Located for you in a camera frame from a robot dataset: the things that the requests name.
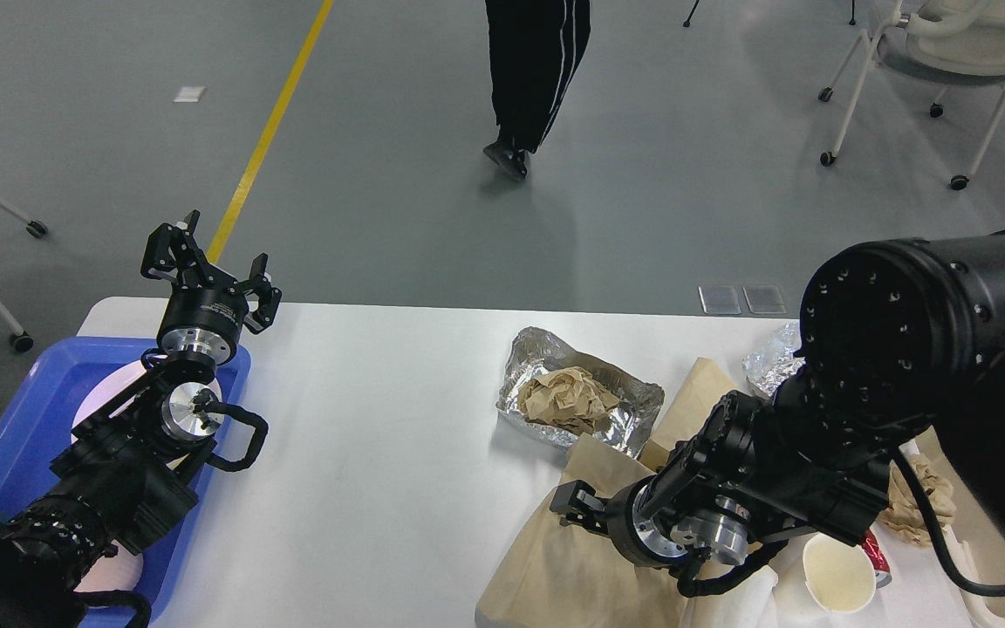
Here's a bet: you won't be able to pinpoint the white plastic bin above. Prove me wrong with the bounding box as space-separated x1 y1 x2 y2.
858 325 1005 628

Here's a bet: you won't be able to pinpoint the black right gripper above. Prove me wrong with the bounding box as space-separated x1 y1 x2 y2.
550 475 751 570

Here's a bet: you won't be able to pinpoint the metal floor plate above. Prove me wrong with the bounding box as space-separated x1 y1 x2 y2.
698 283 742 317
742 285 787 317

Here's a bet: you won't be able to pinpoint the blue plastic tray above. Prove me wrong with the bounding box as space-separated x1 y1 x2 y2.
0 337 220 627

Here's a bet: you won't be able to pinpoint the left metal floor plate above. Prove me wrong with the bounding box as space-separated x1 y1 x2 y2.
698 283 742 317

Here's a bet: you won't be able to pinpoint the aluminium foil tray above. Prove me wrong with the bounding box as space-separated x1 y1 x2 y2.
496 327 665 460

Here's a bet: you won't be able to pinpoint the pink plate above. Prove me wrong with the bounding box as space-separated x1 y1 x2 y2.
72 362 226 441

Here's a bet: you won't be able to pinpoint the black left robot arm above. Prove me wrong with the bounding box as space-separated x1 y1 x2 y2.
0 210 282 627

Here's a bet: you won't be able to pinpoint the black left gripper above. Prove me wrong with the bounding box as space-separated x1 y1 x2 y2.
140 209 282 365

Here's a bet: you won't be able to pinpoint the pink mug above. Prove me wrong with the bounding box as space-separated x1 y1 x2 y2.
73 543 145 595

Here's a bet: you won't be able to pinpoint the red can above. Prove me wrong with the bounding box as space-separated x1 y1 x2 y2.
860 528 892 589

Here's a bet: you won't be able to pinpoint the walking person black trousers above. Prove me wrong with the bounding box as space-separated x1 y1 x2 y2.
483 1 591 182

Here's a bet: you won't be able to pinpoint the brown paper bag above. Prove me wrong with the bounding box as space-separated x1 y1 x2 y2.
475 433 695 628
638 357 737 472

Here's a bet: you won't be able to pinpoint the crumpled brown paper ball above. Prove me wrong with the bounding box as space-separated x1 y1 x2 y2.
877 454 957 548
517 366 621 434

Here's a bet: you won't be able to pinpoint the clear plastic bottle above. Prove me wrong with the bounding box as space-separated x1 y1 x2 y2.
742 321 805 399

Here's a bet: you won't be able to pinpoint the white paper cup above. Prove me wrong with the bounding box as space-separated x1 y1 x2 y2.
773 533 877 625

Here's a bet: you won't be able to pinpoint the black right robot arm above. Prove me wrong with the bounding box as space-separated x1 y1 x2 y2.
550 230 1005 597

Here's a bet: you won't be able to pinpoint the right metal floor plate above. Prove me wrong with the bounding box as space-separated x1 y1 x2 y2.
742 285 787 317

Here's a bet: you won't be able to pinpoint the white office chair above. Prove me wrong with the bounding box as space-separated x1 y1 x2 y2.
817 1 1005 191

